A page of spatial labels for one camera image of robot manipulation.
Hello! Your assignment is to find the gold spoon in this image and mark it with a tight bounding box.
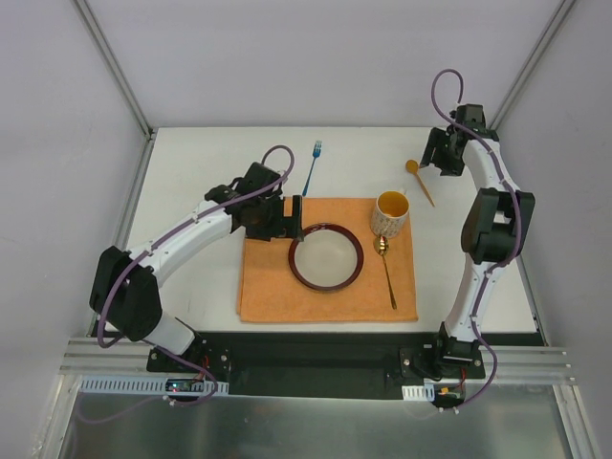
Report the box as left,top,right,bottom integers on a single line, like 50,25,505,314
374,235,398,310
405,160,435,207

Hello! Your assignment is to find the red rimmed plate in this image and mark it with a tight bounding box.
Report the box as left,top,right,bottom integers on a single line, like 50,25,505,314
288,223,364,293

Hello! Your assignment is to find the orange cloth placemat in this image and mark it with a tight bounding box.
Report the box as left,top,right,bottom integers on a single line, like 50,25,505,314
237,198,418,323

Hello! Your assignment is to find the white floral mug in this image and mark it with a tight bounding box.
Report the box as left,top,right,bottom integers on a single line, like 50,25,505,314
370,189,410,239

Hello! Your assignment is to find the blue metal fork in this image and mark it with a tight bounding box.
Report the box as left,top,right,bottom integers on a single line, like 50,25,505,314
301,140,322,197

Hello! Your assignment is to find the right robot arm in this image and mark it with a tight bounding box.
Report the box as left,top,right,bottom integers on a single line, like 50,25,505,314
412,104,536,381

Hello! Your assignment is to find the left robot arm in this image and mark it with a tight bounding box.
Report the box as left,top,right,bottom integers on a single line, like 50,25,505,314
89,163,303,372

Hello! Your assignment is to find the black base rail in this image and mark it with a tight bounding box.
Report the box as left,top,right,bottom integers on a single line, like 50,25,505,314
146,332,485,400

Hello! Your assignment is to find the right aluminium frame post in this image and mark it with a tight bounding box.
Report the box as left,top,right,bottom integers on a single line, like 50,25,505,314
487,0,578,131

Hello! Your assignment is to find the aluminium frame post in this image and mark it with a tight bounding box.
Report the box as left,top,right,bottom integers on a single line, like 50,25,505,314
72,0,154,140
487,0,578,131

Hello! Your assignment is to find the right white cable duct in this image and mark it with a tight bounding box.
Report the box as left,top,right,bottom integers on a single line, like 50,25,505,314
402,384,435,403

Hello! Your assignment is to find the white cable duct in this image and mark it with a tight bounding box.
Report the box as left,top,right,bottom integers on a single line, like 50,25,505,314
80,376,229,397
402,384,435,403

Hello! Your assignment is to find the aluminium front rail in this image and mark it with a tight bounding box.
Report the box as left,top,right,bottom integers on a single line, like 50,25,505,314
59,335,575,384

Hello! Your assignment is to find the left aluminium frame post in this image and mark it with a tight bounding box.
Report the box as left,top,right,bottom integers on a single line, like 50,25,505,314
72,0,154,140

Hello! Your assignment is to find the left white cable duct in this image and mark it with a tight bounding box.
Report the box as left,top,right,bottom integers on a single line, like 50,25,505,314
80,376,229,397

